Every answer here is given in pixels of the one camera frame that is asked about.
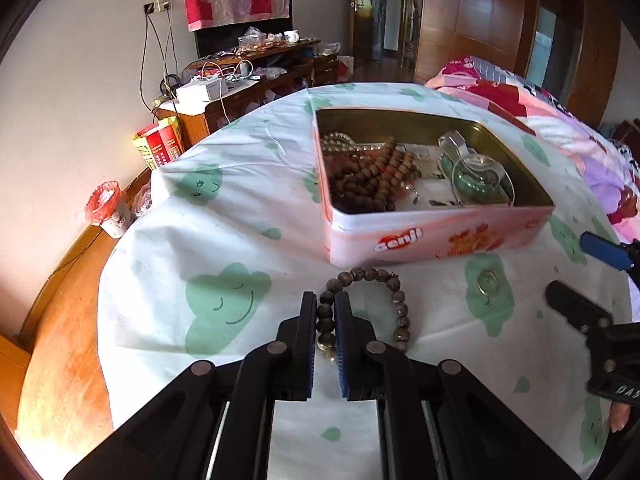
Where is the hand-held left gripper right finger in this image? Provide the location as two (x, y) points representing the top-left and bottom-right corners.
(334, 291), (581, 480)

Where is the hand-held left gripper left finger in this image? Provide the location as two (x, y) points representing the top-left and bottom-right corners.
(62, 291), (318, 480)

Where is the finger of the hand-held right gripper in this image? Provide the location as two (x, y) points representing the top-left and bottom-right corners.
(580, 231), (640, 281)
(545, 280), (616, 335)

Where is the dark bead bracelet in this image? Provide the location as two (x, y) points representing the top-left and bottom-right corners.
(314, 266), (415, 361)

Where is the silver ring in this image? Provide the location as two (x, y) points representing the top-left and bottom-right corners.
(475, 270), (501, 297)

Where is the pink tin box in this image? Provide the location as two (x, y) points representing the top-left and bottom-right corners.
(314, 106), (556, 267)

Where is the brown bead necklace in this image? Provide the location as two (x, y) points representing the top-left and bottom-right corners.
(327, 140), (423, 213)

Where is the white pearl bracelet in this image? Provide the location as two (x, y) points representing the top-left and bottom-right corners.
(320, 132), (386, 153)

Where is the person's right hand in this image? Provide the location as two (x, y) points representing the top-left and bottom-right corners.
(609, 400), (632, 433)

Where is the green bangle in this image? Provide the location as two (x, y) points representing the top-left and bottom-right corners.
(451, 155), (515, 207)

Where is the printed paper lining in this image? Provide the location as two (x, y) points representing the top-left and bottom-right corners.
(400, 145), (481, 208)

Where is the cloud print tablecloth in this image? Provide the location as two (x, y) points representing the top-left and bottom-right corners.
(97, 81), (640, 480)

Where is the clear bangle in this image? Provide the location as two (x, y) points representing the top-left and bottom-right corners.
(439, 130), (501, 171)

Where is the patchwork quilt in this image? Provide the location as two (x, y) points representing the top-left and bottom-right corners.
(425, 55), (640, 246)

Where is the clear plastic bag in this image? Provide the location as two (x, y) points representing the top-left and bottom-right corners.
(131, 182), (153, 218)

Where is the trash bin with red bag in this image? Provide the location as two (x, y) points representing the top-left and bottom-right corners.
(85, 181), (133, 239)

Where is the red yellow carton box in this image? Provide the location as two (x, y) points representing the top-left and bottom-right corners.
(132, 116), (185, 171)

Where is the wooden television cabinet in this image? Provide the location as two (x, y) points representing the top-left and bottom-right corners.
(157, 40), (341, 151)

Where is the wooden wardrobe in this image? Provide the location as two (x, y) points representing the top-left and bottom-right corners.
(415, 0), (621, 126)

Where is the white box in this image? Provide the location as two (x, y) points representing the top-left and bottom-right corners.
(176, 78), (228, 103)

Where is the pile of plastic packets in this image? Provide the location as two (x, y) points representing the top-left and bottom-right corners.
(237, 25), (286, 55)

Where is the black television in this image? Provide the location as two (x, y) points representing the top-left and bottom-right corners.
(194, 15), (293, 58)

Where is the wooden door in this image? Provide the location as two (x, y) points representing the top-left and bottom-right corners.
(349, 0), (377, 68)

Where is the red patchwork cover cloth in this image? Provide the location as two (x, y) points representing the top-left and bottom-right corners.
(183, 0), (292, 33)

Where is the hanging power cable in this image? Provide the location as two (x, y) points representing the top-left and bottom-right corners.
(139, 11), (157, 111)
(162, 10), (182, 93)

